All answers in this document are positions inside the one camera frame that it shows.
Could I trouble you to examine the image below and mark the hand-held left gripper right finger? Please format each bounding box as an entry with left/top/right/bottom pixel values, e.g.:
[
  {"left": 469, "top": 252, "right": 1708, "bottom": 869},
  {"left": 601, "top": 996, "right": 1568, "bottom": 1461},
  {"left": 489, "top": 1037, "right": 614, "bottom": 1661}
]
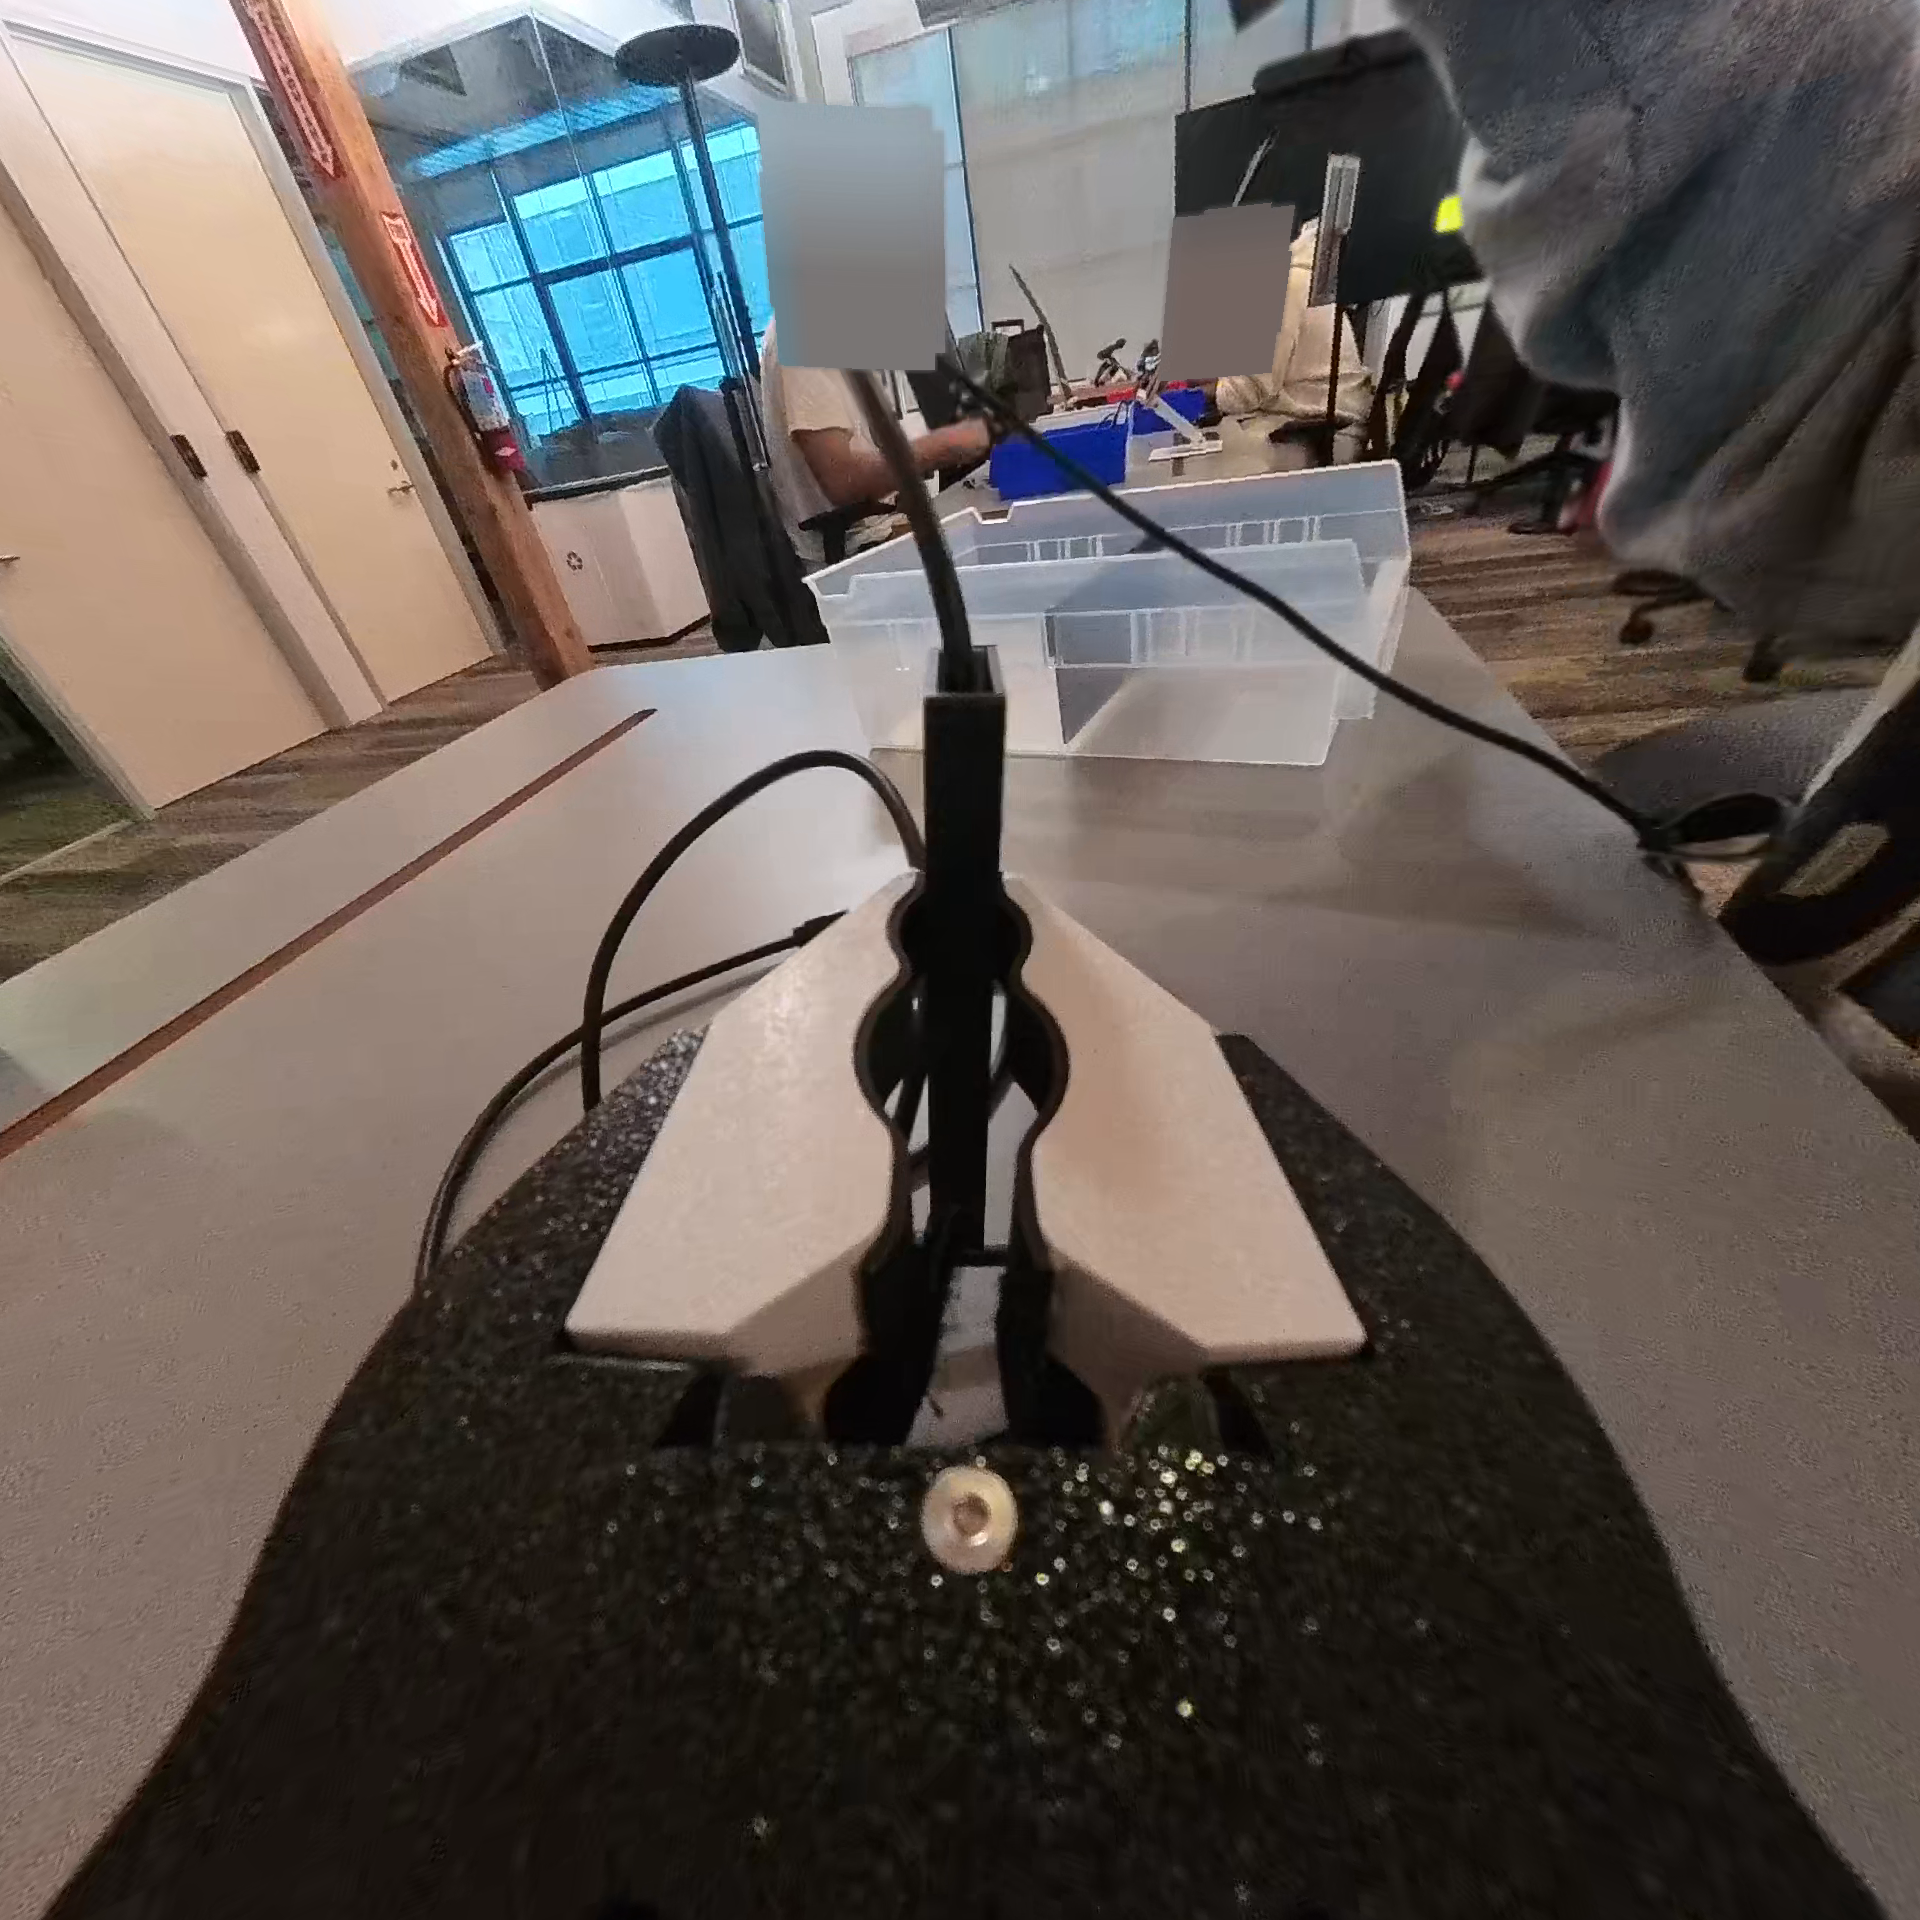
[{"left": 989, "top": 872, "right": 1368, "bottom": 1419}]

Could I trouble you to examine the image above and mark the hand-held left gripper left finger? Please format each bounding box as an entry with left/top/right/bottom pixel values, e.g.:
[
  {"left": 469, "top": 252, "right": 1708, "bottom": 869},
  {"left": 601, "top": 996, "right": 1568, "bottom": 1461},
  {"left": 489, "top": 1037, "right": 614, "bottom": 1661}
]
[{"left": 565, "top": 872, "right": 961, "bottom": 1419}]

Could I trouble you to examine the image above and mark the black usb hub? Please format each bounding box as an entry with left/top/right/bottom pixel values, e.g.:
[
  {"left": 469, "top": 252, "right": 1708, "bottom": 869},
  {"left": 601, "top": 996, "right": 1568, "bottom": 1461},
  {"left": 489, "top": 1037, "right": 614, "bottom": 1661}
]
[{"left": 921, "top": 645, "right": 1007, "bottom": 1262}]

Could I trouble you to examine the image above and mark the clear plastic box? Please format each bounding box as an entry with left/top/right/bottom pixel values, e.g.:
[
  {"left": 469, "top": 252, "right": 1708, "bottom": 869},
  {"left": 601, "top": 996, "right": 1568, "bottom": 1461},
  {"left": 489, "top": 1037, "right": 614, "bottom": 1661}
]
[{"left": 803, "top": 458, "right": 1414, "bottom": 770}]

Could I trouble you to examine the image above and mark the black usb cable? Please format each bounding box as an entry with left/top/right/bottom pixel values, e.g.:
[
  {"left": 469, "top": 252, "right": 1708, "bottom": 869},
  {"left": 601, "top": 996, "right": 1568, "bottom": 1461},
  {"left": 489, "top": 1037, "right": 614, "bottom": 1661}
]
[{"left": 844, "top": 358, "right": 1787, "bottom": 880}]

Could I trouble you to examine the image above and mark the person's right forearm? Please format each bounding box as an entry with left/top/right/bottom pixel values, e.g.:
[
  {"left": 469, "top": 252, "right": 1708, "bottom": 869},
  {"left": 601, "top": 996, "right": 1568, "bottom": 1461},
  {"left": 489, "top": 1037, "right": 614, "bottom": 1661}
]
[{"left": 1388, "top": 0, "right": 1920, "bottom": 662}]

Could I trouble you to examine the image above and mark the office chair with dark jacket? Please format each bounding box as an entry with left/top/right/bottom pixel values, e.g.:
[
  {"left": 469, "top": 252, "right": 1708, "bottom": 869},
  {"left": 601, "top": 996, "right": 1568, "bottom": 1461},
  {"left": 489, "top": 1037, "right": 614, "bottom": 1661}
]
[{"left": 651, "top": 381, "right": 828, "bottom": 654}]

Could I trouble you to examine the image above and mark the red fire extinguisher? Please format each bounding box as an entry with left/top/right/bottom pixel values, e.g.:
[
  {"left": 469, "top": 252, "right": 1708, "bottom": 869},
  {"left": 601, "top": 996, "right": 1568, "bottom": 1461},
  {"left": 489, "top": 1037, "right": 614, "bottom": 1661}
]
[{"left": 445, "top": 342, "right": 531, "bottom": 483}]

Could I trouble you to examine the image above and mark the black panel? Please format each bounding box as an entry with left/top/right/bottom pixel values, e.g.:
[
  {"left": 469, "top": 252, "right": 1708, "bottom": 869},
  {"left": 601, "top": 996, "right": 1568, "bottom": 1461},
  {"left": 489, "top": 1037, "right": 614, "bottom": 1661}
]
[{"left": 1175, "top": 36, "right": 1478, "bottom": 309}]

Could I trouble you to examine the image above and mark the large grid window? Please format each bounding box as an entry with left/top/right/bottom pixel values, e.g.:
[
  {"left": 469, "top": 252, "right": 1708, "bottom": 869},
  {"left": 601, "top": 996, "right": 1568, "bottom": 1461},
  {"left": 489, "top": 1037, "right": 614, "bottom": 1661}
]
[{"left": 352, "top": 119, "right": 782, "bottom": 453}]

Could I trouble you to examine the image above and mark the white double door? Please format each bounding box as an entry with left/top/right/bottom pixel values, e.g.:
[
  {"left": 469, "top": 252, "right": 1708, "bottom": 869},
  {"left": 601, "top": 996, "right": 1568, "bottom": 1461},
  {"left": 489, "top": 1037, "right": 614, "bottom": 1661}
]
[{"left": 0, "top": 30, "right": 504, "bottom": 819}]

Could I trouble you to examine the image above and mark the black floor lamp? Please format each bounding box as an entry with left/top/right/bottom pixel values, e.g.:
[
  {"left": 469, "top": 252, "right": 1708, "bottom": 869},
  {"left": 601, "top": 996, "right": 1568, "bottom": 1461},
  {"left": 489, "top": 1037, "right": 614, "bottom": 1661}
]
[{"left": 614, "top": 23, "right": 758, "bottom": 376}]

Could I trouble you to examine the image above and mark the coiled black cable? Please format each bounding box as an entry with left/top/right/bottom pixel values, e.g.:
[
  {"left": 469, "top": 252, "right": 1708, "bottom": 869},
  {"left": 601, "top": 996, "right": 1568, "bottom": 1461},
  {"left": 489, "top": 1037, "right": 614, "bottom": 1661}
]
[{"left": 416, "top": 748, "right": 927, "bottom": 1299}]

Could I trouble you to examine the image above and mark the wooden post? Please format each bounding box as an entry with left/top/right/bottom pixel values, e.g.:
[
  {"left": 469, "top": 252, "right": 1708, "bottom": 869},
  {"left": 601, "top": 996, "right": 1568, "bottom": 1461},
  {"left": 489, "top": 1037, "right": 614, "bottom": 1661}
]
[{"left": 230, "top": 0, "right": 595, "bottom": 687}]

